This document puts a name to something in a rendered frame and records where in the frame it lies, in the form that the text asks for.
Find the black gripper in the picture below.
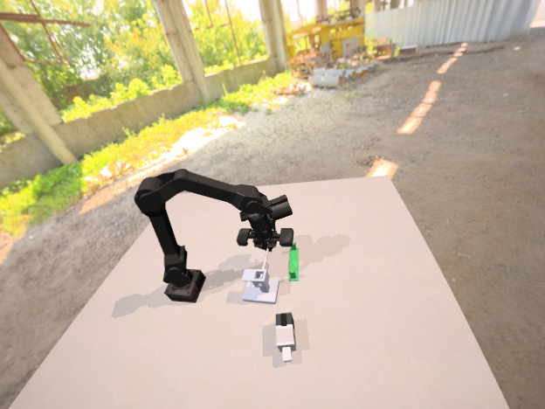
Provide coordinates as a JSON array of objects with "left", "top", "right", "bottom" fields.
[{"left": 237, "top": 219, "right": 294, "bottom": 252}]

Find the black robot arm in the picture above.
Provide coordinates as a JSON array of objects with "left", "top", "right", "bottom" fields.
[{"left": 134, "top": 169, "right": 293, "bottom": 290}]

